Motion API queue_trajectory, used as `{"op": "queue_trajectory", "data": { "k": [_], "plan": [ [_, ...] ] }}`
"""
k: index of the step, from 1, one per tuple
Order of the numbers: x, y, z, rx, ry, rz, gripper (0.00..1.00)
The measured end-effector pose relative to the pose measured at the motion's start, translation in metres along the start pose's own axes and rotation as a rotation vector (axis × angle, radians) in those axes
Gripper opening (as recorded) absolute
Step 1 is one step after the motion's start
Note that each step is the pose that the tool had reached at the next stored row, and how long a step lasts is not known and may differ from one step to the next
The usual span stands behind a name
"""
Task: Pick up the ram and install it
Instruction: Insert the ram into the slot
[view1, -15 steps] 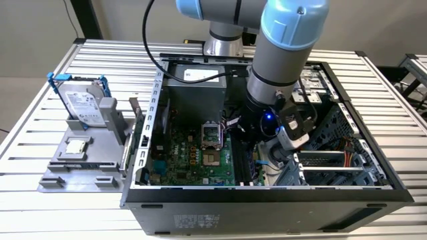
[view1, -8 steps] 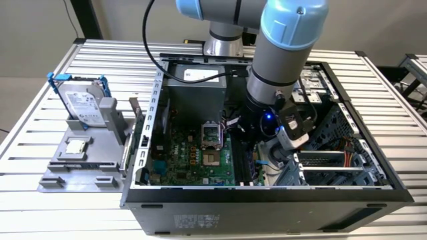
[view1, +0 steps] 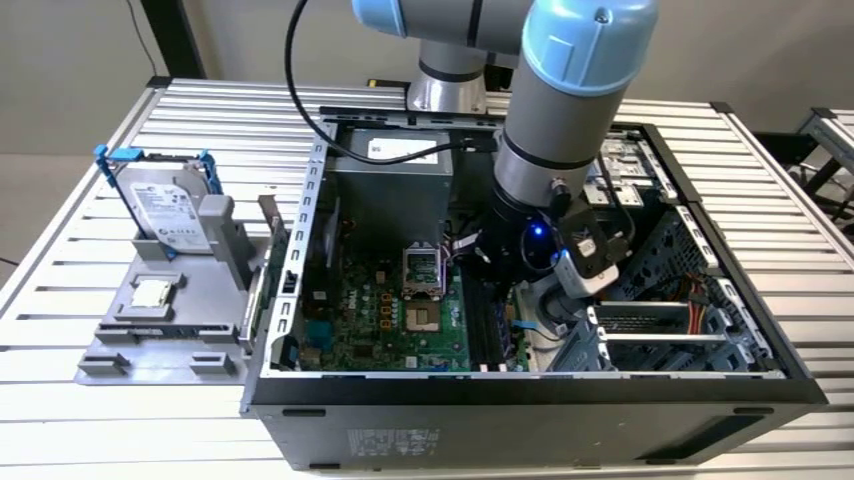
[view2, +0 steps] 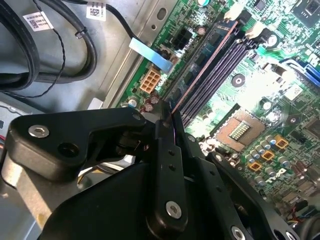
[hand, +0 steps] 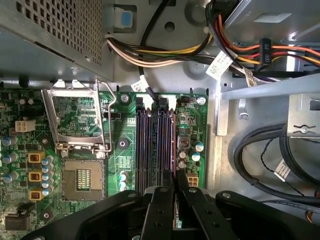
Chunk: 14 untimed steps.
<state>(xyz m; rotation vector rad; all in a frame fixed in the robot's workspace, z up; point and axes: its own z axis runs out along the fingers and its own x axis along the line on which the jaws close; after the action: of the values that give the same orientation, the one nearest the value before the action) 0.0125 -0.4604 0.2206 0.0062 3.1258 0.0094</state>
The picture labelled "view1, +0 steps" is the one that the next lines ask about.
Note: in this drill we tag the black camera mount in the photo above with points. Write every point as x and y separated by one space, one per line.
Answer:
601 230

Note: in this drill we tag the black RAM slot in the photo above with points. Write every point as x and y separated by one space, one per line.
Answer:
478 330
501 367

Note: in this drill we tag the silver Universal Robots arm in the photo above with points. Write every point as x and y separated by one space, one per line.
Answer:
567 100

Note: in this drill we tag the perforated metal disk bay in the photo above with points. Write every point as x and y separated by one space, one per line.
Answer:
657 338

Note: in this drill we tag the CPU socket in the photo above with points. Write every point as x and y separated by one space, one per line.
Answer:
423 316

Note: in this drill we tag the black open PC case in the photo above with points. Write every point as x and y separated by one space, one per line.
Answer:
467 430

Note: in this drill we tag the aluminium frame table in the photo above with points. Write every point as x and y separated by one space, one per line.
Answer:
828 135

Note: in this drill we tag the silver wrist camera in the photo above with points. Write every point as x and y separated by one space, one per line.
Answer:
590 275

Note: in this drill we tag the yellow black plug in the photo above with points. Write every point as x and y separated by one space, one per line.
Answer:
381 83

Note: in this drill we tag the metal disk bay cage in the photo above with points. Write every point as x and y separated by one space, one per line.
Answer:
630 170

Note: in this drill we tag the grey power supply unit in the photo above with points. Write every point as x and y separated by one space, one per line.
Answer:
387 200

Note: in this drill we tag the graphics card with metal bracket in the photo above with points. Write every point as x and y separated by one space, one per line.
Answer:
273 225

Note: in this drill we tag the green motherboard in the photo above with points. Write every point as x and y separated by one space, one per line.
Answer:
361 340

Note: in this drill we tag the hard disk in blue carrier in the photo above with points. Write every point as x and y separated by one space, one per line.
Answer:
156 205

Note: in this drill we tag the black upright post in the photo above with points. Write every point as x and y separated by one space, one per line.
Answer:
181 37

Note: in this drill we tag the silver CPU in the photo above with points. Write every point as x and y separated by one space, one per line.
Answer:
151 295

